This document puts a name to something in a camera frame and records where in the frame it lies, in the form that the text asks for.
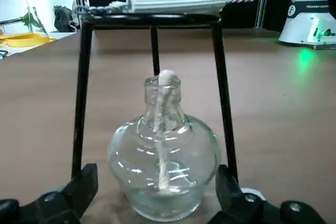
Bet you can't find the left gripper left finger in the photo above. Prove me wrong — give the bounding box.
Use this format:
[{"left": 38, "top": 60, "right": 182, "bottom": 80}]
[{"left": 0, "top": 163, "right": 99, "bottom": 224}]

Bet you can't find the black bag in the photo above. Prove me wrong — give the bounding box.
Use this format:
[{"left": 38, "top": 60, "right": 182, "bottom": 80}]
[{"left": 54, "top": 5, "right": 74, "bottom": 33}]

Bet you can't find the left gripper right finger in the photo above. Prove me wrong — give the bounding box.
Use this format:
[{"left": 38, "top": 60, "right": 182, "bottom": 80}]
[{"left": 215, "top": 165, "right": 326, "bottom": 224}]

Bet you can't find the white clay triangle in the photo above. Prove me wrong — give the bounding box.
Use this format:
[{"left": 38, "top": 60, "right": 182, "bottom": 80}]
[{"left": 75, "top": 0, "right": 256, "bottom": 16}]

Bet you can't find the black wire tripod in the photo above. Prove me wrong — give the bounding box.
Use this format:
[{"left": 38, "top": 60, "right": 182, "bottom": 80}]
[{"left": 70, "top": 14, "right": 238, "bottom": 183}]

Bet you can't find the clear glass alcohol lamp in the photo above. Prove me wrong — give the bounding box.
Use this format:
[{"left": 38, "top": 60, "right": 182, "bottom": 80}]
[{"left": 107, "top": 69, "right": 222, "bottom": 222}]

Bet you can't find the yellow coiled strap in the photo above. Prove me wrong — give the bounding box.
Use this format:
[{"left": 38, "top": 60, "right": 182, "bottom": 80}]
[{"left": 0, "top": 31, "right": 57, "bottom": 49}]

